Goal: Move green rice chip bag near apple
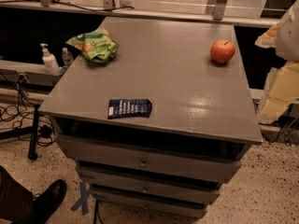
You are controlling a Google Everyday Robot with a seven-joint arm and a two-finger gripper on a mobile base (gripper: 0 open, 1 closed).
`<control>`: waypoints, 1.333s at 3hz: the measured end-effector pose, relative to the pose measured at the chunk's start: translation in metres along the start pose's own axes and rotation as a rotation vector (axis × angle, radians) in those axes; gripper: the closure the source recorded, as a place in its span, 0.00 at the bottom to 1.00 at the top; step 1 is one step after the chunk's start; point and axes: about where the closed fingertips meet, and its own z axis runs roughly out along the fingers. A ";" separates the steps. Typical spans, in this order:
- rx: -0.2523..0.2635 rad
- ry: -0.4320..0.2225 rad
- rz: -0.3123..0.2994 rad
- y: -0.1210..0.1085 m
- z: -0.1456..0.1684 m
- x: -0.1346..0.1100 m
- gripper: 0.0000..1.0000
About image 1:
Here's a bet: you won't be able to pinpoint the middle grey drawer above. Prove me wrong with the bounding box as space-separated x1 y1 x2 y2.
75 164 221 205

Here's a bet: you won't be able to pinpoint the white pump lotion bottle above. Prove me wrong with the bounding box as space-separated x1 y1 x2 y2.
40 43 60 76

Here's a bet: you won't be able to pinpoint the metal window rail frame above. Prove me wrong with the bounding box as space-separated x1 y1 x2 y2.
0 0 299 29

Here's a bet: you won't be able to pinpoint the top grey drawer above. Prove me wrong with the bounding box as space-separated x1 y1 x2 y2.
57 134 240 182

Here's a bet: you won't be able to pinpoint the black leather shoe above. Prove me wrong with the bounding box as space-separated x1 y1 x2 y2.
11 179 67 224

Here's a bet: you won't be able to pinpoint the black floor cables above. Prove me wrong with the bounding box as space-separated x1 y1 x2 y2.
0 70 57 147

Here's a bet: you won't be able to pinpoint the blue tape cross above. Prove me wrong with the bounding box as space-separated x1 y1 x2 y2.
70 179 94 217

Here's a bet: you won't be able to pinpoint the brown trouser leg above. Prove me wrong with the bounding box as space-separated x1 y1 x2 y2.
0 166 34 224

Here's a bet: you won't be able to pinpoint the bottom grey drawer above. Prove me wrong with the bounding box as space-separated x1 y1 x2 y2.
89 187 208 220

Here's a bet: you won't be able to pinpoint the green rice chip bag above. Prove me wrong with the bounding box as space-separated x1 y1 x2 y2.
67 28 119 64

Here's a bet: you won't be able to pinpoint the small clear sanitizer bottle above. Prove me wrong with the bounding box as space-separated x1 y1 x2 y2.
62 48 74 67

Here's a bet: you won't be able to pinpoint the dark blue snack packet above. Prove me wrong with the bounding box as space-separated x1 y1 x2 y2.
107 99 152 119

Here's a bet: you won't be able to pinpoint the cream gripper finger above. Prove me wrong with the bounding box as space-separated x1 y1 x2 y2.
257 61 299 124
255 23 278 49

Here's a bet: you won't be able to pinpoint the red apple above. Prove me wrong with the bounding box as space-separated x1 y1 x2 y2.
210 39 235 64

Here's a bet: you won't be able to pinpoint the grey drawer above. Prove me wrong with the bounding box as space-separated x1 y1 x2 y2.
57 134 240 182
89 187 208 220
75 164 221 205

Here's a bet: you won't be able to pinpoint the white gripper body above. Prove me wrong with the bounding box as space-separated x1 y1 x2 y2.
276 0 299 62

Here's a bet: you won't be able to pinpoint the grey side shelf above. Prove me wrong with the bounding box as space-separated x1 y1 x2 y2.
0 60 59 87

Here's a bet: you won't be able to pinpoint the grey drawer cabinet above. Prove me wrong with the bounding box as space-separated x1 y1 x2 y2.
38 16 263 220

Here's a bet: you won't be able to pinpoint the black stand pole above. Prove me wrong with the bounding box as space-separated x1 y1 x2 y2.
28 105 39 161

